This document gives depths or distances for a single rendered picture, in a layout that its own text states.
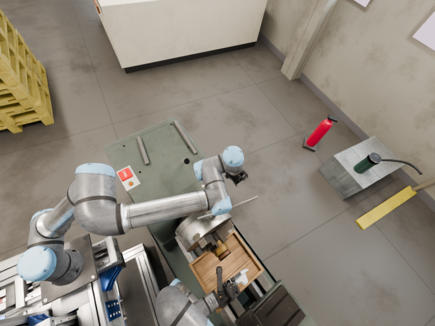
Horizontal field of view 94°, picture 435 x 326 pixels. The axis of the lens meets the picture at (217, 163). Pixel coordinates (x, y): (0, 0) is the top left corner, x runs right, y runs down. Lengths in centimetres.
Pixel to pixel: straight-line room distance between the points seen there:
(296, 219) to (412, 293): 132
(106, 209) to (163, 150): 64
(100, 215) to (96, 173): 14
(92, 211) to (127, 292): 151
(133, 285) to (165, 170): 123
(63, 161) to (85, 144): 32
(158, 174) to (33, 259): 59
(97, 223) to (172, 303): 36
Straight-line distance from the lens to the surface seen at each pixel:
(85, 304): 131
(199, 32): 400
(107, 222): 68
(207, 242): 109
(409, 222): 351
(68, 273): 118
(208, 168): 74
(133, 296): 213
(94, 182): 73
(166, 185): 113
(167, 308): 83
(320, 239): 270
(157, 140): 129
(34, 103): 340
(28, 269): 107
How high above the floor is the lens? 228
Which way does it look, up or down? 59 degrees down
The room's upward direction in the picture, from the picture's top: 11 degrees clockwise
